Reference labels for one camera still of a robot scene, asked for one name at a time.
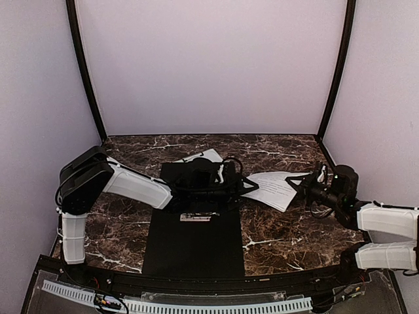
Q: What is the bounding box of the mint green clipboard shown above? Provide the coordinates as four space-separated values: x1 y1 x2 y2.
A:
176 148 223 163

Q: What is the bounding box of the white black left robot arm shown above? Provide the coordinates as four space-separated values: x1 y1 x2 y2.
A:
55 146 259 265

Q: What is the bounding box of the black frame post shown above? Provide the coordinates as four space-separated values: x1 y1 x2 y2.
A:
317 0 356 142
65 0 107 143

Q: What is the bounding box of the blue file folder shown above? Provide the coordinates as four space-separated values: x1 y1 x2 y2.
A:
142 163 245 278

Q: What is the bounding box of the white slotted cable duct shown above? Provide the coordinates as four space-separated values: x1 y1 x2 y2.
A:
42 280 313 314

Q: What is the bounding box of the black left camera cable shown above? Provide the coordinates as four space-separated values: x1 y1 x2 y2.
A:
222 157 244 184

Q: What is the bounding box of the stapled text document stack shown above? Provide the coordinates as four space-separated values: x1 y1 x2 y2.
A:
243 171 308 213

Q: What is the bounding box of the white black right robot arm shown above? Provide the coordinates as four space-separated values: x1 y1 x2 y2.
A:
285 164 418 275

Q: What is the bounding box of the silver folder spring clip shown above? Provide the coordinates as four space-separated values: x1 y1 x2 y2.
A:
179 212 220 222

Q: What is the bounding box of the black left frame post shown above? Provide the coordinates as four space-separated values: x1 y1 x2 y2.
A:
65 0 107 143

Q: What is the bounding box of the black right frame post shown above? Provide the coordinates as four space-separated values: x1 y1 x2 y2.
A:
317 0 356 142

